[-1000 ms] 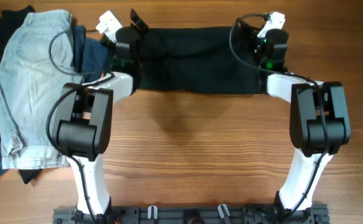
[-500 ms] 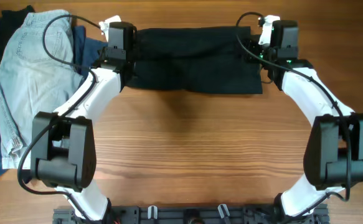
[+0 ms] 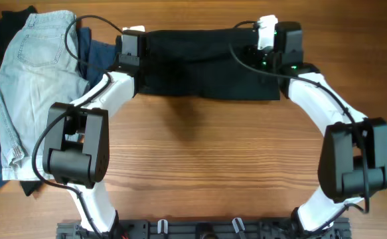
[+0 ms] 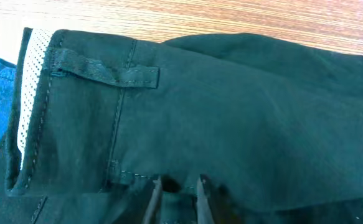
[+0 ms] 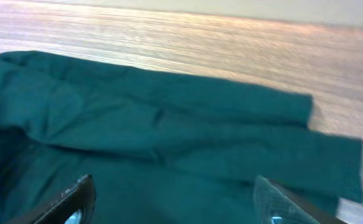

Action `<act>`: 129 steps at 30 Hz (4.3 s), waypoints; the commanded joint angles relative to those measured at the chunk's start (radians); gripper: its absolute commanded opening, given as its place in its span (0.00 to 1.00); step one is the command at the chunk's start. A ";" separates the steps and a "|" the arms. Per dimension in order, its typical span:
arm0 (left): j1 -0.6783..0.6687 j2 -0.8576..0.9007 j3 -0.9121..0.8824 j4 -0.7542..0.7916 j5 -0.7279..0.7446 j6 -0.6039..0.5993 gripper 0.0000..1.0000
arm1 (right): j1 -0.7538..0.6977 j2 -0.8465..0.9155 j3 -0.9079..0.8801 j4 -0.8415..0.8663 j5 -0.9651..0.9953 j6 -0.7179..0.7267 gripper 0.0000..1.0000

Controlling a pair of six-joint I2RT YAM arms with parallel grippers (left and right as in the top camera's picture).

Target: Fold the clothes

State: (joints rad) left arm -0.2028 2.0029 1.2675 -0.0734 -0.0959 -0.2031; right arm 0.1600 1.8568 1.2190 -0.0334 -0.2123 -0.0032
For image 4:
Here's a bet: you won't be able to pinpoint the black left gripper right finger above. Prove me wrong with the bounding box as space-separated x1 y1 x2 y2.
196 175 218 224

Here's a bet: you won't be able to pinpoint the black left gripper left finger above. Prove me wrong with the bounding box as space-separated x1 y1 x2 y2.
142 176 163 224

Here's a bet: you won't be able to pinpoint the black shorts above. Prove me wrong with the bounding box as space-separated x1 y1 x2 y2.
0 28 363 223

